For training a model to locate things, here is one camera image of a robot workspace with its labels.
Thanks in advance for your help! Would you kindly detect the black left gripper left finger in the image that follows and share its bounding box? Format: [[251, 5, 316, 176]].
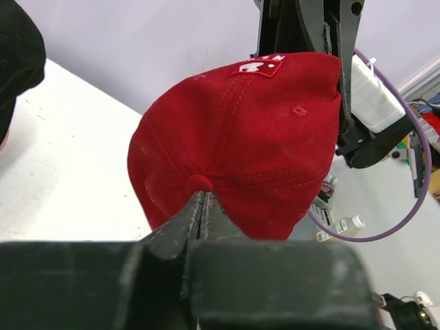
[[1, 192, 203, 329]]

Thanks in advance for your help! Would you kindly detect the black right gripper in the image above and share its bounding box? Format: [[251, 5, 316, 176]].
[[250, 0, 363, 133]]

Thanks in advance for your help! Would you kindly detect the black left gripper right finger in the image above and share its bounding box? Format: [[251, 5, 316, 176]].
[[187, 192, 381, 329]]

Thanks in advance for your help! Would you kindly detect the red cap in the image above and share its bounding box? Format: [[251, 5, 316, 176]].
[[127, 52, 341, 240]]

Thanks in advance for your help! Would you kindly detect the black NY cap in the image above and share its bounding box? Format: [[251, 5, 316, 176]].
[[1, 0, 47, 144]]

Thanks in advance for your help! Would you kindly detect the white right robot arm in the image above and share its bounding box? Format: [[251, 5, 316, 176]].
[[255, 0, 413, 169]]

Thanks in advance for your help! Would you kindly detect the clear plastic bottle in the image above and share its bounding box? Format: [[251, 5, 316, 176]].
[[316, 215, 366, 243]]

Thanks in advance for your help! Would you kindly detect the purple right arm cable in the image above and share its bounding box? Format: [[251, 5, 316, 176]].
[[307, 47, 432, 242]]

